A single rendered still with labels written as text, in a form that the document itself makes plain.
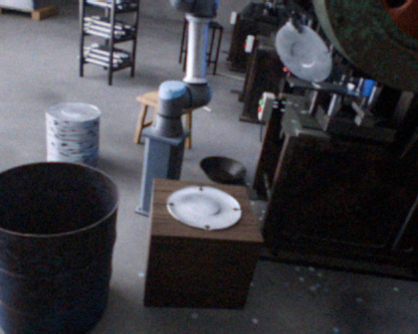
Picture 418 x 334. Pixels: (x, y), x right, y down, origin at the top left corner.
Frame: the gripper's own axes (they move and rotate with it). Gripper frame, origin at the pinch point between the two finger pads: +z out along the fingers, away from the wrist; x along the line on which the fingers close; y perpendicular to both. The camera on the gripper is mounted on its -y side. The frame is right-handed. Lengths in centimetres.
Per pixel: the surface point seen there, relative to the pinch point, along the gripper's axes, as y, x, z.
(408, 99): -45, -3, 28
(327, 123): -23.4, 24.0, 21.5
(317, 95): -11.0, 10.9, 26.0
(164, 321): -13, 125, 17
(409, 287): -78, 55, 87
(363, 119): -34.9, 16.0, 22.5
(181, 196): 8, 83, 10
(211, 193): 2, 74, 18
